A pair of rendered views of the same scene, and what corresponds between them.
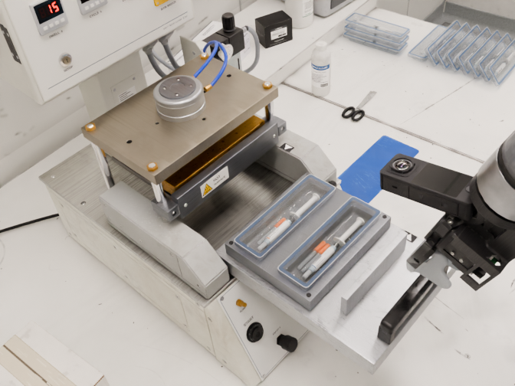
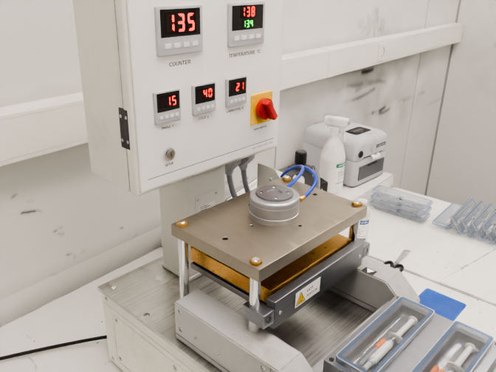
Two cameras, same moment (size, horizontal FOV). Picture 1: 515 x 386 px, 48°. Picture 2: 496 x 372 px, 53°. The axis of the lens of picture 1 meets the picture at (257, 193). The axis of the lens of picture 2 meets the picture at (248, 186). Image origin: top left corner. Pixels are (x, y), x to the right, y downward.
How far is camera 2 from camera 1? 28 cm
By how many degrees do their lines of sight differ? 22
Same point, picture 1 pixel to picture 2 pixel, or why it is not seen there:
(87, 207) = (151, 319)
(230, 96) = (321, 209)
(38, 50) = (149, 138)
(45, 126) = (94, 252)
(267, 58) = not seen: hidden behind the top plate
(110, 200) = (188, 306)
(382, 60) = (409, 226)
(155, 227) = (243, 337)
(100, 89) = (185, 195)
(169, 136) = (267, 237)
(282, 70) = not seen: hidden behind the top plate
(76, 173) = (138, 286)
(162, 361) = not seen: outside the picture
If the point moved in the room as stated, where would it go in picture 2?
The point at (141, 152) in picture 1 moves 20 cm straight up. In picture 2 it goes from (240, 249) to (242, 107)
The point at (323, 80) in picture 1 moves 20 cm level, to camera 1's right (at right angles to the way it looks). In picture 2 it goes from (362, 234) to (432, 233)
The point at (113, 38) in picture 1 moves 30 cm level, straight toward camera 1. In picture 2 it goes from (212, 145) to (272, 230)
